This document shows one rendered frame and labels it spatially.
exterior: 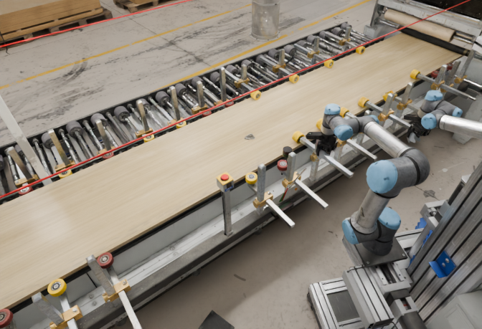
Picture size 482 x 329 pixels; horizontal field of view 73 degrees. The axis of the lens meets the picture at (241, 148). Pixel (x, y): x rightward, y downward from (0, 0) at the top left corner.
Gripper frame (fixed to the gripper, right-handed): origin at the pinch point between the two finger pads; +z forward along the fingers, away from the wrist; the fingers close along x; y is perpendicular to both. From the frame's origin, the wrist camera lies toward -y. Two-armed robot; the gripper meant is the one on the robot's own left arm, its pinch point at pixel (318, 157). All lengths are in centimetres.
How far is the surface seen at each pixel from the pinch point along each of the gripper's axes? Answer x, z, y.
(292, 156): 3.9, 14.1, -19.1
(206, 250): -62, 54, -33
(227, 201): -45, 21, -30
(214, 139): 0, 34, -86
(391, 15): 278, 18, -67
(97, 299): -122, 62, -63
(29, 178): -109, 36, -157
